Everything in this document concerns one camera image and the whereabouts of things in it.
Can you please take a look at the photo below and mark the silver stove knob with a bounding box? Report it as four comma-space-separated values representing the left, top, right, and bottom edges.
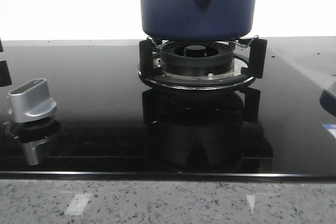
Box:
8, 78, 57, 123

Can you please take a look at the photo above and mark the black left pot support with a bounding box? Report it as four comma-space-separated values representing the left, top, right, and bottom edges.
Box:
0, 37, 13, 88

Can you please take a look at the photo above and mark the blue cooking pot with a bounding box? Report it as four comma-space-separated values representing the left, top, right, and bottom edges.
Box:
140, 0, 255, 41

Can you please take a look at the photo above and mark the black glass gas stove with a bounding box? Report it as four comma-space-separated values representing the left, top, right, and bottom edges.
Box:
1, 37, 335, 182

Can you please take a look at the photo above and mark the black pot support grate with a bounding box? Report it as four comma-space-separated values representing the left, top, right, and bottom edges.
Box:
139, 36, 267, 91

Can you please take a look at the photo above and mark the blue white sticker label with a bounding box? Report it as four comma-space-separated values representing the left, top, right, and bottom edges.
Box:
322, 124, 336, 138

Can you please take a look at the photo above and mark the black gas burner head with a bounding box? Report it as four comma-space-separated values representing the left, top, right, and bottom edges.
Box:
160, 41, 234, 76

